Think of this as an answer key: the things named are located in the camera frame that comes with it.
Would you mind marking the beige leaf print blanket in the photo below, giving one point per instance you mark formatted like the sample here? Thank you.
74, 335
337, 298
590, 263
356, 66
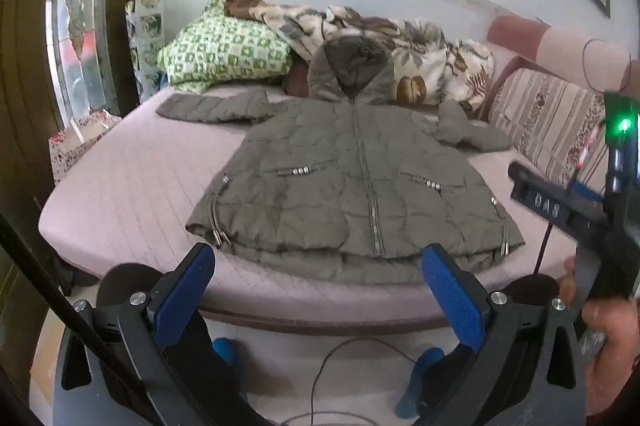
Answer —
430, 66

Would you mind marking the pink quilted bed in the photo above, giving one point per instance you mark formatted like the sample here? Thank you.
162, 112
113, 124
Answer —
140, 196

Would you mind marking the person's right hand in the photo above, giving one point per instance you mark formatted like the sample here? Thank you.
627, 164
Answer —
612, 346

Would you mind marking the olive quilted hooded jacket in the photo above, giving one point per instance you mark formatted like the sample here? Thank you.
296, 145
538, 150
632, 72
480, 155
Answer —
350, 186

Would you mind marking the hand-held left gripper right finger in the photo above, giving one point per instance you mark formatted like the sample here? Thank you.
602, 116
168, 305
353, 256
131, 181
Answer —
450, 296

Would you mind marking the green checkered pillow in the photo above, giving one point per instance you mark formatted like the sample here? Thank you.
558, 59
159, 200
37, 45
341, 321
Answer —
225, 51

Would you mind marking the blue slipper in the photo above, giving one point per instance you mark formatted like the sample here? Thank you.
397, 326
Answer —
417, 381
225, 351

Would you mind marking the pink bolster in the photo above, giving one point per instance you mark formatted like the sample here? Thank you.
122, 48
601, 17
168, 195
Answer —
550, 41

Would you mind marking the white green patterned bag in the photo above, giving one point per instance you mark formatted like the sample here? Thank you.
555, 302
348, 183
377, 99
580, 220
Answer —
145, 41

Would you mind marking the reddish brown pillow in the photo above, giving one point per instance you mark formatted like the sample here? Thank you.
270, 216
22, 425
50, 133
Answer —
296, 81

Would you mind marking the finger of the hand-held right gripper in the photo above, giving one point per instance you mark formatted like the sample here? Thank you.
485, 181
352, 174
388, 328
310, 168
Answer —
550, 201

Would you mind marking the striped floral sofa cushion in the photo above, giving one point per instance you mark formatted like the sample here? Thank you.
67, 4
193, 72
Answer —
540, 126

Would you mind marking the brown cloth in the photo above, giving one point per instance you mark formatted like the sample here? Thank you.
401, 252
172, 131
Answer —
245, 4

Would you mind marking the wooden door with stained glass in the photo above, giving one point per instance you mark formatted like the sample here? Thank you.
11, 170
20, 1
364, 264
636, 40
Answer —
75, 16

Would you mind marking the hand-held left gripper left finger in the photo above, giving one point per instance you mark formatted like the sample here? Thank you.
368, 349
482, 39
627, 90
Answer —
182, 296

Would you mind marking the red floral gift bag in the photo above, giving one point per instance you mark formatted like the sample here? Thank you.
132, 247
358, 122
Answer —
75, 146

